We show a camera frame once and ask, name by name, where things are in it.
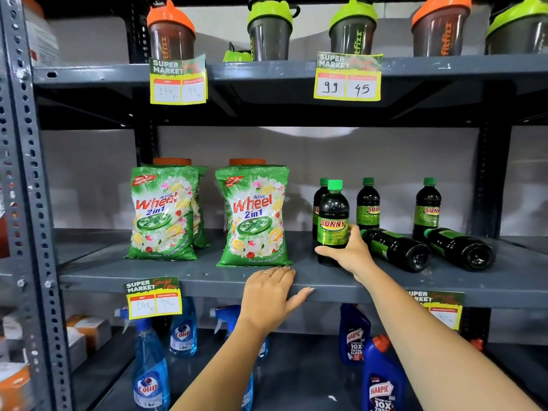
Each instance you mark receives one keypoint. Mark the yellow green price tag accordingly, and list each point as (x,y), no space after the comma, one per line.
(441,306)
(154,297)
(178,81)
(348,76)

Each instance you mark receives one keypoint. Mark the person's left little finger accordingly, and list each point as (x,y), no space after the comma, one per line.
(257,279)

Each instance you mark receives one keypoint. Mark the person's left forearm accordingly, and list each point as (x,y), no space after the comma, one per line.
(222,372)

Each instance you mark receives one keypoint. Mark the blue toilet cleaner bottle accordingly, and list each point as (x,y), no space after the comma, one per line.
(354,333)
(383,376)

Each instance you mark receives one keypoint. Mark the loose green shaker lid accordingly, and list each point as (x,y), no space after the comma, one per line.
(236,55)

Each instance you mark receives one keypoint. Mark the white orange cardboard box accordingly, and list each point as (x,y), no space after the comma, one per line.
(92,329)

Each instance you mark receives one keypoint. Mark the shaker bottle orange lid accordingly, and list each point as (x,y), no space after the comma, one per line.
(171,34)
(441,27)

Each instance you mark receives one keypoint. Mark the person's left thumb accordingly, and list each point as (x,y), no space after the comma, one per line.
(300,297)

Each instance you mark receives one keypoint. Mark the person's left hand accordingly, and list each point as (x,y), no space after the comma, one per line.
(265,299)

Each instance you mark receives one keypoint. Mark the red bottle cap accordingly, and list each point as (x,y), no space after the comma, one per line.
(477,344)

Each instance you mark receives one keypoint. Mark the orange lidded jar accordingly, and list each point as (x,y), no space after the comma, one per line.
(172,161)
(247,161)

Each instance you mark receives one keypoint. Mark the dark cleaner bottle green cap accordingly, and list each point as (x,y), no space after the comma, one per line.
(462,249)
(398,249)
(317,205)
(332,218)
(368,207)
(427,209)

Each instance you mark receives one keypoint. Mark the person's right forearm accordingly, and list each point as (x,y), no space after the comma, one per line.
(428,338)

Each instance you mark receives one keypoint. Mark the shaker bottle green lid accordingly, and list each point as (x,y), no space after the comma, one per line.
(270,32)
(353,27)
(518,29)

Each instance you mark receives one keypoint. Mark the person's right hand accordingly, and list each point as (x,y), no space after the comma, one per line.
(355,256)

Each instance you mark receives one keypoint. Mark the green detergent powder packet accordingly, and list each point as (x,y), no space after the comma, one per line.
(200,209)
(254,218)
(162,213)

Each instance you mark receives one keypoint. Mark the blue glass cleaner spray bottle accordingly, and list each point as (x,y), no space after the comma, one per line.
(229,318)
(184,329)
(248,393)
(150,368)

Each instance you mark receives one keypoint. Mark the person's right thumb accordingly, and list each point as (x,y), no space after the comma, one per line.
(328,251)

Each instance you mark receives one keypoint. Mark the person's left middle finger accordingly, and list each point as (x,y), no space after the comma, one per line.
(278,273)

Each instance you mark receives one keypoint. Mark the white jar orange lid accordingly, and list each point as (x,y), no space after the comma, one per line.
(40,34)

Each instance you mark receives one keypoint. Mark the grey metal shelving rack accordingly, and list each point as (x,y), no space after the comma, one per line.
(205,284)

